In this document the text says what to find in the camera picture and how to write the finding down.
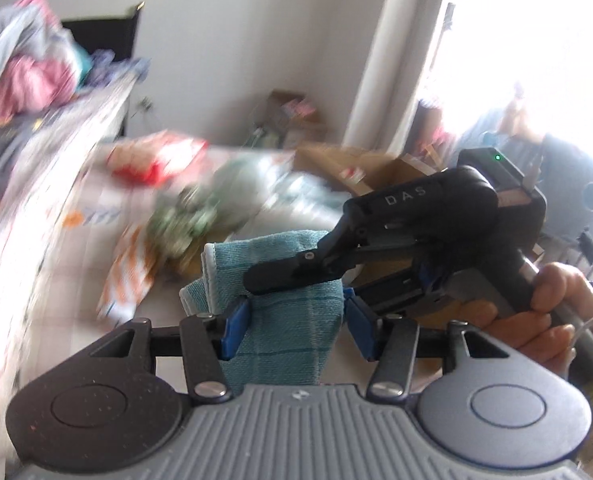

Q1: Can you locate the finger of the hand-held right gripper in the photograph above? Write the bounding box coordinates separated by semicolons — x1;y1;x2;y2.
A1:
353;260;449;317
244;227;372;296

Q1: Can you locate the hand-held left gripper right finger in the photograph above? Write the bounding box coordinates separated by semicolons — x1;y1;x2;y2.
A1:
343;296;516;404

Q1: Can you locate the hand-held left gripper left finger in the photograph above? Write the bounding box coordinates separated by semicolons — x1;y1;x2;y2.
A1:
89;299;251;405

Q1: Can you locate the teal checked towel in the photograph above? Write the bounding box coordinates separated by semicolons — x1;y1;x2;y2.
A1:
179;230;348;397

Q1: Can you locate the person's right hand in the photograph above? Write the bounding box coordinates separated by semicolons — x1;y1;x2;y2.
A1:
463;262;593;376

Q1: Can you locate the green patterned packet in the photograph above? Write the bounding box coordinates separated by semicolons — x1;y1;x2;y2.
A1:
145;184;230;263

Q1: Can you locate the orange white packet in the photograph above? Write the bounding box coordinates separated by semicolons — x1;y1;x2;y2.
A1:
98;224;163;322

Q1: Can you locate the blue printed curtain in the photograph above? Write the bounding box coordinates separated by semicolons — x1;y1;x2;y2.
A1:
456;105;593;241

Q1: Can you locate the tall cardboard box with packets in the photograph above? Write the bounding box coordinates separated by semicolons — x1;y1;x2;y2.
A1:
254;89;329;150

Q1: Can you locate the red snack packet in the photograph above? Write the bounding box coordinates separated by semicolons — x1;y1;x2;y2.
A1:
107;130;210;185

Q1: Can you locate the plaid mattress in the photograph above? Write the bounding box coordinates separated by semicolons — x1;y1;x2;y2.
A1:
6;141;357;391

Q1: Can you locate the white quilted bed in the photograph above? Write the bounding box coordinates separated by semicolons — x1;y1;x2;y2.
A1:
0;80;138;461

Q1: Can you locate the black bed headboard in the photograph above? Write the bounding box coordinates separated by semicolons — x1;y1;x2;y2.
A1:
60;4;143;63

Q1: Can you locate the pile of clothes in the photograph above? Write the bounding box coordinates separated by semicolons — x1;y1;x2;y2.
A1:
0;0;152;131

